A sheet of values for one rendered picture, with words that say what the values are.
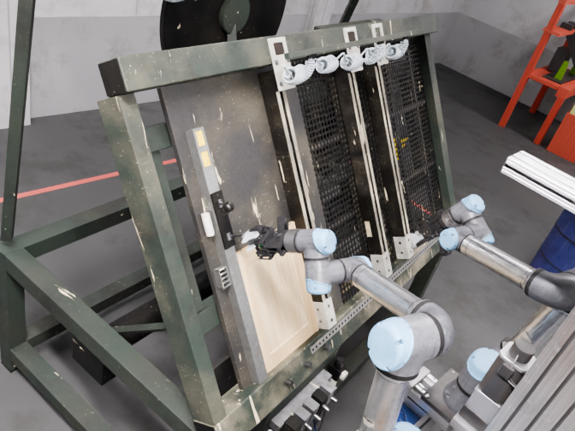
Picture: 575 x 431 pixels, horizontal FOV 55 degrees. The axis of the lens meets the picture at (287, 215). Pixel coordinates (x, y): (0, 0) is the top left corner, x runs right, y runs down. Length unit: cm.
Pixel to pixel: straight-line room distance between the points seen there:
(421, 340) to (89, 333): 141
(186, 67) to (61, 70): 370
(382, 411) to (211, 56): 118
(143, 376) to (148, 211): 74
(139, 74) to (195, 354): 88
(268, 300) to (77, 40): 376
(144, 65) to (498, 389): 136
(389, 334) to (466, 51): 921
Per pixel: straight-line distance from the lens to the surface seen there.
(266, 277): 211
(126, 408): 310
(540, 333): 204
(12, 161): 238
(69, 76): 549
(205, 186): 186
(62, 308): 244
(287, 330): 223
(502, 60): 1010
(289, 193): 219
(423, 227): 222
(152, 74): 170
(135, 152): 168
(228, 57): 192
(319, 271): 162
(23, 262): 265
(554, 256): 496
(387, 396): 144
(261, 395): 211
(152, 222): 171
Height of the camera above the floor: 252
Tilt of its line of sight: 33 degrees down
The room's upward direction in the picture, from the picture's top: 16 degrees clockwise
